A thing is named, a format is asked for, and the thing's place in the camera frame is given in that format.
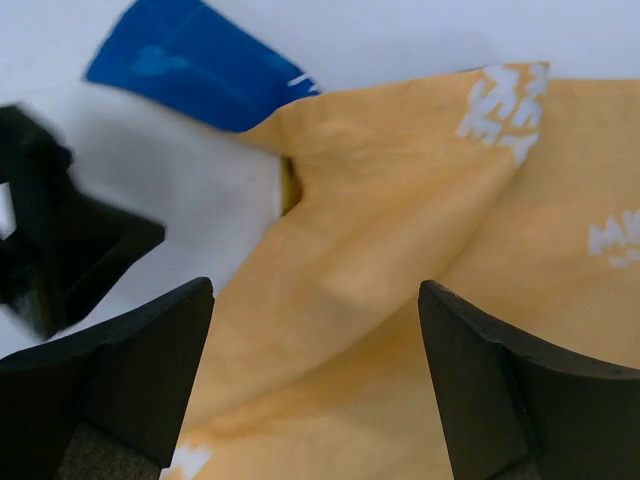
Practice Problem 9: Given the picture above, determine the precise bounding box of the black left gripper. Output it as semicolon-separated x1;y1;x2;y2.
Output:
1;105;165;340

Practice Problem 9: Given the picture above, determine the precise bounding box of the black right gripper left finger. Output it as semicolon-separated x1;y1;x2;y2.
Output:
1;278;214;479

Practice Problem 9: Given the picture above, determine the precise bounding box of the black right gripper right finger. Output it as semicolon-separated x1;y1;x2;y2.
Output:
418;281;639;479

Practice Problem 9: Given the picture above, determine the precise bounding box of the orange and blue pillowcase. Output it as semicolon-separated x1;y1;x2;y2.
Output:
87;1;639;479

